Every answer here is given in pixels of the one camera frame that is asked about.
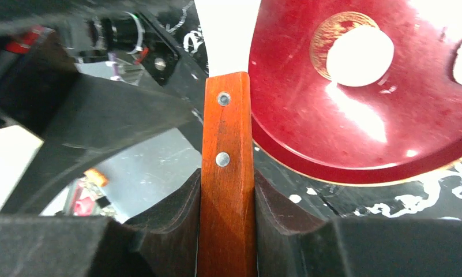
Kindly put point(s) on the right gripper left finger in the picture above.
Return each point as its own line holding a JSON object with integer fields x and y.
{"x": 161, "y": 241}

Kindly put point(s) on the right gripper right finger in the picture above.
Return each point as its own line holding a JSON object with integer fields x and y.
{"x": 293, "y": 242}

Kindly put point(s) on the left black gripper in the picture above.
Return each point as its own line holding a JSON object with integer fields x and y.
{"x": 99, "y": 118}

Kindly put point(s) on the scraper knife orange handle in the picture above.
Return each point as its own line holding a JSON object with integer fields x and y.
{"x": 227, "y": 229}

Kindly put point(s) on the round red tray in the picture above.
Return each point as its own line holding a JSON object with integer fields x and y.
{"x": 405, "y": 123}

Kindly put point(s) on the cut round dough wrapper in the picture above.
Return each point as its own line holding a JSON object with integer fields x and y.
{"x": 360, "y": 57}

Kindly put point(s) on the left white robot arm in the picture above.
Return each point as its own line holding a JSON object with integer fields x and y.
{"x": 90, "y": 31}

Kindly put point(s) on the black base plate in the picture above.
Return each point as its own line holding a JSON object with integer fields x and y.
{"x": 179, "y": 26}

